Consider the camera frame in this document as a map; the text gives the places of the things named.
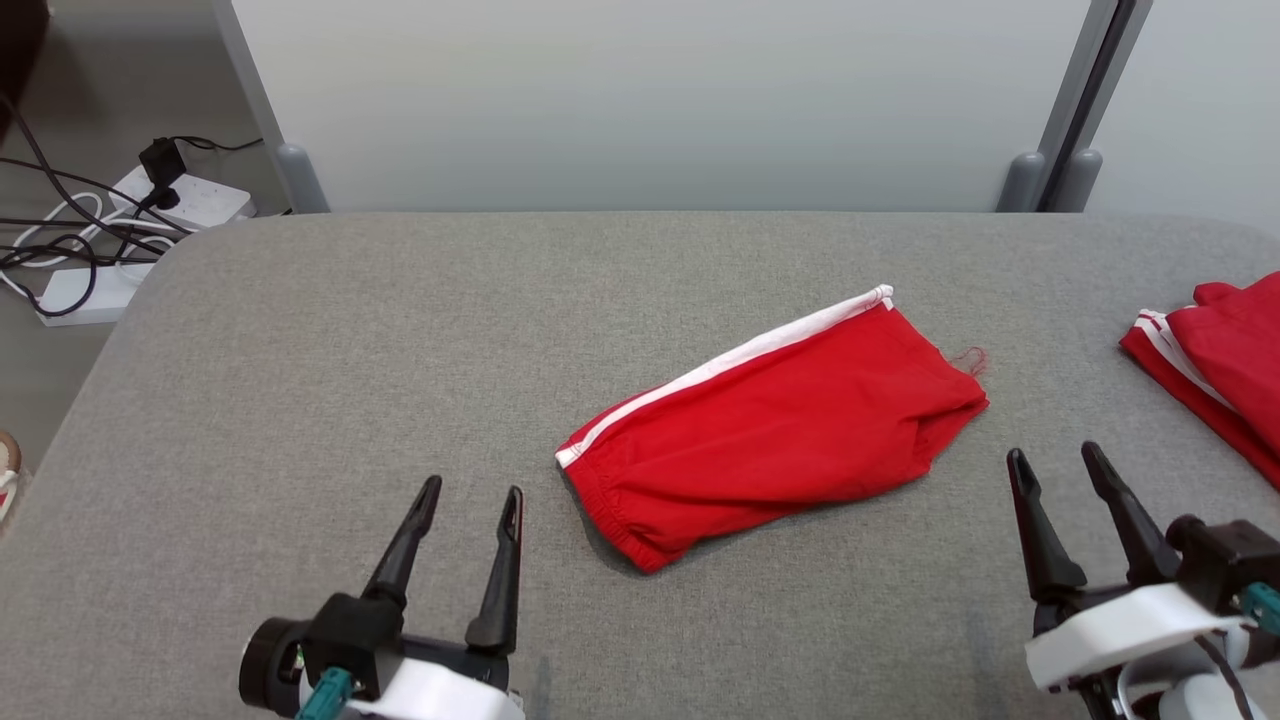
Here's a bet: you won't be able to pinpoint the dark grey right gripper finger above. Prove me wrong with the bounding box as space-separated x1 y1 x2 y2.
1083 442 1181 584
1008 449 1087 601

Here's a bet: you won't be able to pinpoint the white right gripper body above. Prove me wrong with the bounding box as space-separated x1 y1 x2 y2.
1025 583 1251 720

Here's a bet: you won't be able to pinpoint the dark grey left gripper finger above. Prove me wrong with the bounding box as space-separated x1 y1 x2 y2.
465 486 524 656
362 475 443 606

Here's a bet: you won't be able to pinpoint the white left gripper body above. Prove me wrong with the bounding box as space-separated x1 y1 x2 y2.
238 618 526 720

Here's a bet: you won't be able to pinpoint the red white jersey top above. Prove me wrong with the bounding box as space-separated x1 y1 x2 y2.
1120 270 1280 491

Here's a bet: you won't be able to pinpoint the red shorts with white stripes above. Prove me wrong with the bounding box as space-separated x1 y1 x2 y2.
555 285 991 576

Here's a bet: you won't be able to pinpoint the white red shoe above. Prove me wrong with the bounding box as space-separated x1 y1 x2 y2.
0 430 23 523

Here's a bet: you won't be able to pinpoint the white power strip with plugs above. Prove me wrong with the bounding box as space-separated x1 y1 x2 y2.
110 168 256 233

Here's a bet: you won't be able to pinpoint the plain white power strip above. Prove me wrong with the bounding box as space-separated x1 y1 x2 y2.
35 262 151 328

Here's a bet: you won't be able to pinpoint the black power adapter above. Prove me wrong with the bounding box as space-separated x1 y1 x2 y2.
138 138 189 211

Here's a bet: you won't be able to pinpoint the dark brown furniture piece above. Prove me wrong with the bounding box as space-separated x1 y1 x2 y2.
0 0 49 116

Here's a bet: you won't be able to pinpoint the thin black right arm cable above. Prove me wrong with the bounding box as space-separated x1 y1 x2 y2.
1195 635 1261 720

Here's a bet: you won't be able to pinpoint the teal plug left camera cable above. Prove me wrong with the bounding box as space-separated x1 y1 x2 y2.
295 668 356 720

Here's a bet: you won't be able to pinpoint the teal plug camera cable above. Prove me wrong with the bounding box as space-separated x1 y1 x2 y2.
1240 583 1280 636
295 668 356 720

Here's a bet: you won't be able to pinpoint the teal plug right camera cable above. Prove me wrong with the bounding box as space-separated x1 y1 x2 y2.
1240 583 1280 636

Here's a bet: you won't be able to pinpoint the light grey partition post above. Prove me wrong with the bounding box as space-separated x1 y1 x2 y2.
210 0 331 214
995 0 1121 213

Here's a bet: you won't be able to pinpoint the dark grey partition post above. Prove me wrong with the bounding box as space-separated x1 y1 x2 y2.
1040 0 1153 213

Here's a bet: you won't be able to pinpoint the white floor cable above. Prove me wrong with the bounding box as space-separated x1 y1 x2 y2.
0 190 151 301

